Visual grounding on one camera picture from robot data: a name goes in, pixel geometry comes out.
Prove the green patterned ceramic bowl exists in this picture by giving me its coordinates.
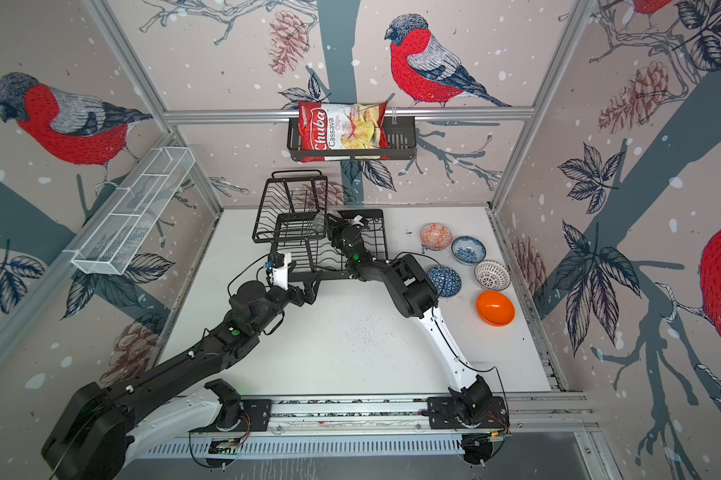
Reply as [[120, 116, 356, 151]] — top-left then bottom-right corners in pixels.
[[312, 212, 328, 238]]

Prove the blue triangle patterned bowl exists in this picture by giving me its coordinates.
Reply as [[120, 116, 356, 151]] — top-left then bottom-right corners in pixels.
[[427, 265, 462, 298]]

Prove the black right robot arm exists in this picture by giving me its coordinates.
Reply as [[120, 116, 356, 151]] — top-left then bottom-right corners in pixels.
[[326, 212, 493, 428]]

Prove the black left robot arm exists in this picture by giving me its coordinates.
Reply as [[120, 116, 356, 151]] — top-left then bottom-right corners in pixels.
[[42, 275, 322, 479]]

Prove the black two-tier dish rack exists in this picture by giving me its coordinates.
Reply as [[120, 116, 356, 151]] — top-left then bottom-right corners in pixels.
[[252, 169, 388, 281]]

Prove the orange patterned ceramic bowl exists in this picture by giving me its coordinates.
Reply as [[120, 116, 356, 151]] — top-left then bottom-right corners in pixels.
[[419, 223, 453, 251]]

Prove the red cassava chips bag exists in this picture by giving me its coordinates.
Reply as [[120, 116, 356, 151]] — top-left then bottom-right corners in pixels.
[[294, 102, 388, 163]]

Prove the blue floral ceramic bowl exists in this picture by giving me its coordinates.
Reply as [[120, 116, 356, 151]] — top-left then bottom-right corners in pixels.
[[450, 236, 486, 266]]

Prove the white red dotted bowl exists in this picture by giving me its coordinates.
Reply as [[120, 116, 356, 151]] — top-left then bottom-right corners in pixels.
[[474, 260, 511, 291]]

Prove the plain orange bowl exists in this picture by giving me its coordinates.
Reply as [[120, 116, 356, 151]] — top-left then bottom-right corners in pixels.
[[475, 290, 515, 327]]

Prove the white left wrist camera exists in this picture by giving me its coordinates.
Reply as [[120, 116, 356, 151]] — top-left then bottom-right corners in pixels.
[[266, 251, 292, 290]]

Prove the black wall-mounted wire basket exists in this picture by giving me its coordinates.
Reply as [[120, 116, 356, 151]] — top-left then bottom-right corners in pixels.
[[286, 116, 417, 163]]

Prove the white wire mesh wall shelf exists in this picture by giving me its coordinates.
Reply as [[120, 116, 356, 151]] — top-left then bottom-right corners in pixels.
[[72, 146, 196, 275]]

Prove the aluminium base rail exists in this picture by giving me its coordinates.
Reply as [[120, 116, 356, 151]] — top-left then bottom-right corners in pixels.
[[142, 392, 598, 467]]

